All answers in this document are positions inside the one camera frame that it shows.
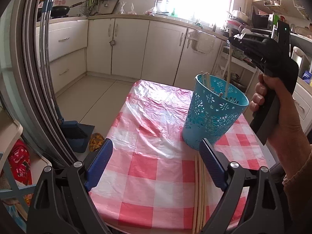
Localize blue dustpan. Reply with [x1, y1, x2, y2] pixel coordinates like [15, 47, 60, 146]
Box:
[60, 121, 95, 153]

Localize right forearm brown sleeve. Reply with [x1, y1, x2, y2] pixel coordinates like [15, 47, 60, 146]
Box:
[282, 153, 312, 233]

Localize teal perforated plastic basket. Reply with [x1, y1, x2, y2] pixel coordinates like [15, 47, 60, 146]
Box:
[182, 74, 249, 150]

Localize black frying pan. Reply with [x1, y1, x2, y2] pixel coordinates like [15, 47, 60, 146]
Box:
[50, 1, 84, 18]

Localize white storage rack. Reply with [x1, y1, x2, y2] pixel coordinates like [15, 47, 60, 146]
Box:
[212, 41, 257, 94]

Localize red patterned bag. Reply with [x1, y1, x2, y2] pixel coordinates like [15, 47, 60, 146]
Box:
[7, 139, 32, 185]

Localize right hand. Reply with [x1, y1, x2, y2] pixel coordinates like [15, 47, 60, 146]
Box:
[248, 73, 312, 181]

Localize pink checkered plastic tablecloth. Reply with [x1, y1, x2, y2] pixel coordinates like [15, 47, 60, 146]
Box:
[89, 79, 269, 231]

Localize yellow patterned slipper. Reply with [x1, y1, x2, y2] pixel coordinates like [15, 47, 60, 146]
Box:
[89, 133, 105, 152]

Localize cream kitchen cabinets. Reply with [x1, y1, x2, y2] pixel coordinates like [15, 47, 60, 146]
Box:
[48, 16, 224, 92]

